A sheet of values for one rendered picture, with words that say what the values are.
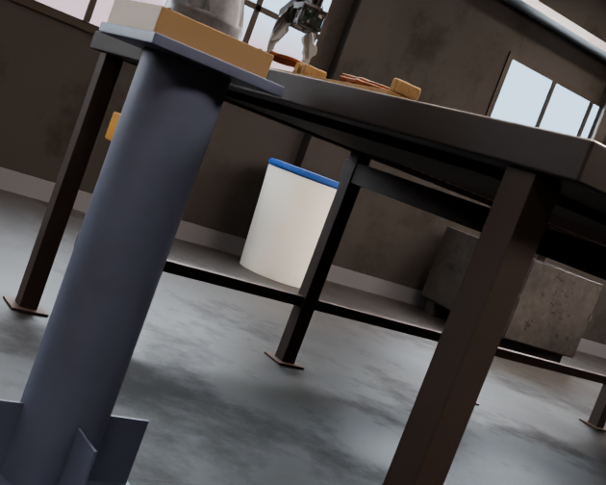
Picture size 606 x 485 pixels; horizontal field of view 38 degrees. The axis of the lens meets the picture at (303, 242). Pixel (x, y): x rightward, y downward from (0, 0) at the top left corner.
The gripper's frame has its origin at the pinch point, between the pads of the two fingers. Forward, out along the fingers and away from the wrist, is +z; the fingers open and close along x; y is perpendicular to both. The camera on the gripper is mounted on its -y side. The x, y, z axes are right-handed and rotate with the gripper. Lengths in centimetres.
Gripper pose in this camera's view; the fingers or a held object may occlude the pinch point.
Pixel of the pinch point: (286, 59)
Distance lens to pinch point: 232.1
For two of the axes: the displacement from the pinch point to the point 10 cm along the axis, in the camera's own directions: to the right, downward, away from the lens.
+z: -3.5, 9.3, 0.8
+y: 4.0, 2.3, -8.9
